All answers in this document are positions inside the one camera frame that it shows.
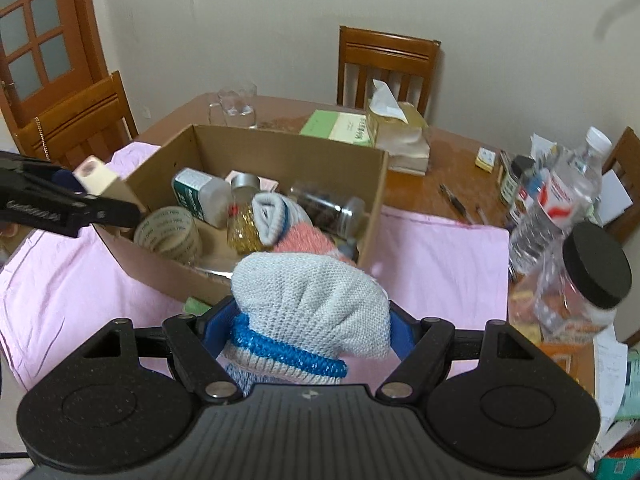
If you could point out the green paper box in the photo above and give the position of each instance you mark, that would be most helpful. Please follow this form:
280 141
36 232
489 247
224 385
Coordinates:
350 130

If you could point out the red label water bottle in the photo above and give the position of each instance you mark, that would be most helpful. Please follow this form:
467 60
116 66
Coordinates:
555 195

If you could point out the white paper sheet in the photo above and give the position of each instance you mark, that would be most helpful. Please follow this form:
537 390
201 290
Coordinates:
615 197

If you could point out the grey knit sock blue band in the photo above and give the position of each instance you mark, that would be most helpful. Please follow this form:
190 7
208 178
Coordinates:
310 300

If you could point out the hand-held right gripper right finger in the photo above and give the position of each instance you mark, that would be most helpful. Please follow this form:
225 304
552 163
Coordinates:
402 332

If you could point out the clear tape roll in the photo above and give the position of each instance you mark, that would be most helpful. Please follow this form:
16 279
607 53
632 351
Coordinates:
167 232

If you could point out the green packet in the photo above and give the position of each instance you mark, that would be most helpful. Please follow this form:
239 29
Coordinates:
196 306

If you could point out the large clear jar black lid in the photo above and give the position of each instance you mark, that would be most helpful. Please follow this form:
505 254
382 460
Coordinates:
590 275

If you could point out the cardboard box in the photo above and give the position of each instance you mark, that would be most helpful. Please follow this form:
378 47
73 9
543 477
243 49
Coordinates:
280 155

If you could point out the pile of papers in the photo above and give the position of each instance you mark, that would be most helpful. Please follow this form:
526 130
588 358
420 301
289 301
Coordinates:
615 385

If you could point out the small yellow box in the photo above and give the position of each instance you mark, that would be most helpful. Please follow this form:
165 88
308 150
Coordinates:
485 159

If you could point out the glass pitcher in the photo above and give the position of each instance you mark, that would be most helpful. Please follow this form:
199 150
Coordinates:
237 110

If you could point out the black pen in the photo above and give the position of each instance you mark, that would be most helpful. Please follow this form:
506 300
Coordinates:
455 202

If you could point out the pink cloth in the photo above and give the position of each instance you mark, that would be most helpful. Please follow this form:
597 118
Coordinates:
440 260

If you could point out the tan tissue pack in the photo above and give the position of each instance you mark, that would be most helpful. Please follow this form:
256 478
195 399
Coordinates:
400 132

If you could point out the stack of white papers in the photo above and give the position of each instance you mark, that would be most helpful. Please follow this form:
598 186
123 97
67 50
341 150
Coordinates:
542 145

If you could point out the grey pink knit sock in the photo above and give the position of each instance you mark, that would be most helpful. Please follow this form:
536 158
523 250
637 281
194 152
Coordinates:
300 235

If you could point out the green white plastic bottle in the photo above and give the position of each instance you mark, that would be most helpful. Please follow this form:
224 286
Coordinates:
200 197

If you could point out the wooden chair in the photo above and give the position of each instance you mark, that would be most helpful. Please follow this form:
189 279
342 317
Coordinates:
625 160
387 55
75 125

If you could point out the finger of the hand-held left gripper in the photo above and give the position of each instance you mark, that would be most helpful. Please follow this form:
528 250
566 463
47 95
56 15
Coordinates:
115 214
67 180

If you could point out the cream paper roll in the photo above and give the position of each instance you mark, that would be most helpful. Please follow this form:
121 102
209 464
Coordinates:
97 175

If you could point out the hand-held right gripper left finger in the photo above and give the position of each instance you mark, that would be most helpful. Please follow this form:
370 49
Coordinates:
216 331

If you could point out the clear jar dark contents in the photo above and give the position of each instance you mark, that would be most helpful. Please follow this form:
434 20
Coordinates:
325 210

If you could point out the wooden door glass panes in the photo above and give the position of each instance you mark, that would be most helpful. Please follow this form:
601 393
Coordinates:
75 20

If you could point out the silver lid jar yellow contents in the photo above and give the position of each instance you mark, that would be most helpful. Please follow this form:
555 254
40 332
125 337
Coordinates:
245 225

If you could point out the green label jar black lid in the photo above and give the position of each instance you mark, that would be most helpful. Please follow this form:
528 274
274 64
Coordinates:
515 182

